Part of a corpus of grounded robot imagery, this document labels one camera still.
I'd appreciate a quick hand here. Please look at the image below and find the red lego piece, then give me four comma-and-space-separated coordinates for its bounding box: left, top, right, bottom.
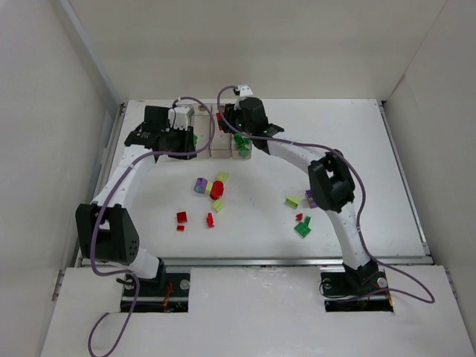
216, 112, 227, 132

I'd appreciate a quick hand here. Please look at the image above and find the purple round lego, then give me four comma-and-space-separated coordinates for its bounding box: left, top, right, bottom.
194, 177, 208, 193

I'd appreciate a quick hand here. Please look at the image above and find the red round lego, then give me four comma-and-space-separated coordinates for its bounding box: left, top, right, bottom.
209, 180, 224, 200

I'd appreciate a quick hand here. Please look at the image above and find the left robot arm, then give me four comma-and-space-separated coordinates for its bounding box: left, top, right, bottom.
75, 105, 196, 281

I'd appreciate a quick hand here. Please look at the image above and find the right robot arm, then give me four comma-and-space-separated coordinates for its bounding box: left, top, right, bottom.
220, 97, 378, 275

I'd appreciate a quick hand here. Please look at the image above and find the yellow lego by purple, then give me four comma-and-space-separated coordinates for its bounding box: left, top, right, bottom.
205, 181, 213, 195

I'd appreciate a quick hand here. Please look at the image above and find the yellow lego upper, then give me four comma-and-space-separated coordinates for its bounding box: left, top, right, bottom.
216, 172, 230, 184

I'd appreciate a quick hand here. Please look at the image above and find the yellow lego lower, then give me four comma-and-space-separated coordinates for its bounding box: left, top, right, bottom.
211, 199, 225, 213

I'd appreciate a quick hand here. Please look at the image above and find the red square lego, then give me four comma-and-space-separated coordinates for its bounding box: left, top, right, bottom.
176, 211, 187, 224

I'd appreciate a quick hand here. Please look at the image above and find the red tall lego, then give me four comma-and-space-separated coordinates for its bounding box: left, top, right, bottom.
206, 213, 215, 228

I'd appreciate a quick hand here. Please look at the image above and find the yellow sloped lego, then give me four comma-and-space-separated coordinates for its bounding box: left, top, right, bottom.
285, 195, 301, 209

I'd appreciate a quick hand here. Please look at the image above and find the purple lego stack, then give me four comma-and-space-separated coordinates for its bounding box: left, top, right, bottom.
305, 190, 318, 208

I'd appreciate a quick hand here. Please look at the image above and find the green lego plate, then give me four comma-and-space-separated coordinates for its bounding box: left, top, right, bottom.
294, 216, 312, 239

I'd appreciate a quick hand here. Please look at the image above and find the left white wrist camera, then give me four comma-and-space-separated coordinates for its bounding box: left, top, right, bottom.
168, 105, 194, 131

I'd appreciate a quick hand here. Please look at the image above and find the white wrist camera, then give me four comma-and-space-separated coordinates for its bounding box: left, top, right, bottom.
234, 85, 254, 97
168, 105, 194, 131

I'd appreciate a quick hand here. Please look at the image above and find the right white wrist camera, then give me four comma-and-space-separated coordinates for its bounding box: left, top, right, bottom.
234, 85, 254, 97

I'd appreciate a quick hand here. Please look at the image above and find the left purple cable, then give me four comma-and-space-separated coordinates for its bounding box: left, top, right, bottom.
87, 95, 218, 357

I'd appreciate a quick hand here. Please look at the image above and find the purple cable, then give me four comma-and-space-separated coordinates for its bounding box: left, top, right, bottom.
87, 95, 218, 357
216, 85, 436, 306

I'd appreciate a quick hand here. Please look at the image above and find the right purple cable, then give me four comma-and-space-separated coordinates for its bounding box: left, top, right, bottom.
216, 85, 436, 306

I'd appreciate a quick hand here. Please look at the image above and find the aluminium rail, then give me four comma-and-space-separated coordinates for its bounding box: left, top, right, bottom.
77, 257, 434, 269

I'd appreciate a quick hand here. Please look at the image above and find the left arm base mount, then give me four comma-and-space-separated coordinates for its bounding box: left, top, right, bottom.
132, 268, 191, 313

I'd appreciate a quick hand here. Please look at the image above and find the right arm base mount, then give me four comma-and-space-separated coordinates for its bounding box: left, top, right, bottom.
319, 267, 393, 312

